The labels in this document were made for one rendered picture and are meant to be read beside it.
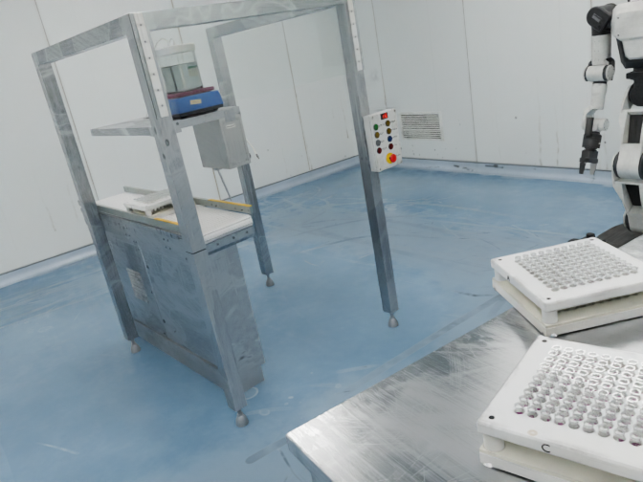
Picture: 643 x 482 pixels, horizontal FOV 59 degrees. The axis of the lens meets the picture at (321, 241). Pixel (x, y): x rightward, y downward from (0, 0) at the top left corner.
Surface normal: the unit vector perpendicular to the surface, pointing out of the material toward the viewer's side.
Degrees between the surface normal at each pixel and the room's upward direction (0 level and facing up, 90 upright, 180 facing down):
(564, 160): 90
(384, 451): 0
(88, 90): 90
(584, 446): 0
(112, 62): 90
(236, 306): 90
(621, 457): 0
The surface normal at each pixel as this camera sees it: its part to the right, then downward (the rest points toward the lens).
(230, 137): 0.66, 0.14
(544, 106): -0.78, 0.33
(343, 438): -0.18, -0.93
